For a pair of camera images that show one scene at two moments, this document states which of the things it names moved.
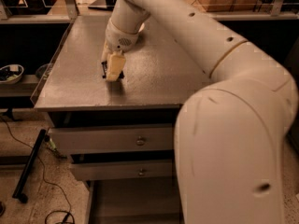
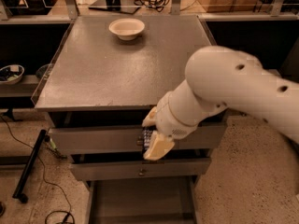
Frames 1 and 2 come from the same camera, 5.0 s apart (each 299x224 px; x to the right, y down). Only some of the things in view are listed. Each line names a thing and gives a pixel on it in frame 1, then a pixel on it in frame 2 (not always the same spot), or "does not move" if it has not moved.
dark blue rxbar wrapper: x=105 y=65 → x=148 y=132
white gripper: x=119 y=40 → x=167 y=119
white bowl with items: x=10 y=74 does not move
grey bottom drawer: x=136 y=201 does not move
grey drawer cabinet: x=119 y=134 does not move
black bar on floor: x=18 y=190 does not move
